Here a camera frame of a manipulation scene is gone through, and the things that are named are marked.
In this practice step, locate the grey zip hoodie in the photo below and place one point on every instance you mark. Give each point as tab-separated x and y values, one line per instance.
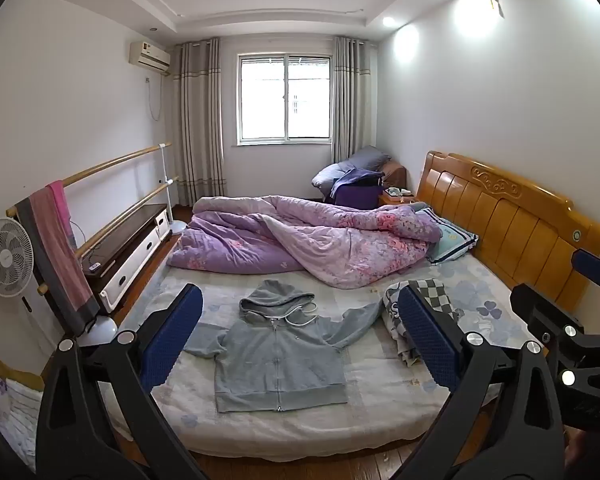
280	360

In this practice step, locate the small items on nightstand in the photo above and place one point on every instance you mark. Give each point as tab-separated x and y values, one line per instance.
397	191

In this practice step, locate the window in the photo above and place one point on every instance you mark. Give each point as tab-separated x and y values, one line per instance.
285	97

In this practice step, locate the white blue pillow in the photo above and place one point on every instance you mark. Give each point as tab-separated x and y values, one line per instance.
327	176

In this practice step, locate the purple floral quilt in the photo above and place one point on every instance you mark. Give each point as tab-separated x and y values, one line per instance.
330	230

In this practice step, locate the wall ornament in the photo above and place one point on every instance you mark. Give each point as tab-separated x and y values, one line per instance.
494	0

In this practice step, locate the wooden nightstand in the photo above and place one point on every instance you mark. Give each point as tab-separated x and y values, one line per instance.
395	201

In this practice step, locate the ceiling spotlight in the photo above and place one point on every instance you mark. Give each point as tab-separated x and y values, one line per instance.
389	21

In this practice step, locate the white dark-top tv cabinet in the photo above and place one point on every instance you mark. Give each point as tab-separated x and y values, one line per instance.
130	240

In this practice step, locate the chair with piled bedding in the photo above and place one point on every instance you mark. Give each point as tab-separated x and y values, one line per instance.
355	190

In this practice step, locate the remote control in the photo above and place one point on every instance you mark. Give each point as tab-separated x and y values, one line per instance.
95	267

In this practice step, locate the grey striped curtain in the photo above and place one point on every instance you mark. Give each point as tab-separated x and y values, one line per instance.
197	125
352	105

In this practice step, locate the checkered printed cloth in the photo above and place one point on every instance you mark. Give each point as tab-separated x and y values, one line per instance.
442	297

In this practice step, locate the white air conditioner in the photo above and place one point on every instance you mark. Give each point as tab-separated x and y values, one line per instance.
150	55

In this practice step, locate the grey pillow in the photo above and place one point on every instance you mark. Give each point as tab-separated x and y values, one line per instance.
367	159

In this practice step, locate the white standing fan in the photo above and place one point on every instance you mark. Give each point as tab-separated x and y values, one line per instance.
2	255

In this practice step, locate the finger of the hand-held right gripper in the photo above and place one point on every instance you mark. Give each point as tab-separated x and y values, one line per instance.
530	302
592	266

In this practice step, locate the grey pink striped towel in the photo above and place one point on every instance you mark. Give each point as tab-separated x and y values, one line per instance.
55	255

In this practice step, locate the brown chair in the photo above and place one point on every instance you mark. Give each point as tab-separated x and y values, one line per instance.
395	175

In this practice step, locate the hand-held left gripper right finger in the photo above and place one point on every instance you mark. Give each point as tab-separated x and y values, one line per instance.
430	342

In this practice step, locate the wooden bed with floral sheet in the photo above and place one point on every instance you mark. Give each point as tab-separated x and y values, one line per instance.
380	395

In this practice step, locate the white quilted floral cloth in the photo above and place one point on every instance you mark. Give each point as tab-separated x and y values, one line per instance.
10	410

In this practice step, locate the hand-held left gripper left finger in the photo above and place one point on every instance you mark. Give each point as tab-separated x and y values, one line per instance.
172	342

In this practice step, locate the light blue pillow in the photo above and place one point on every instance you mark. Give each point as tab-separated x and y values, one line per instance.
452	240

